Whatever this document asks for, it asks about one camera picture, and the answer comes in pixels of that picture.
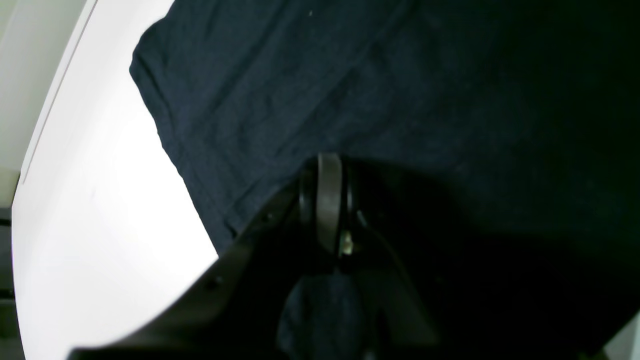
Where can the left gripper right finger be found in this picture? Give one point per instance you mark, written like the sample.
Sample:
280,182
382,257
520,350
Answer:
354,231

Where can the black T-shirt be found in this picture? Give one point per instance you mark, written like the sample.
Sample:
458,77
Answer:
505,131

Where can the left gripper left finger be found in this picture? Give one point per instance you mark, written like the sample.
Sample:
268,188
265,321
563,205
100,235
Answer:
232,311

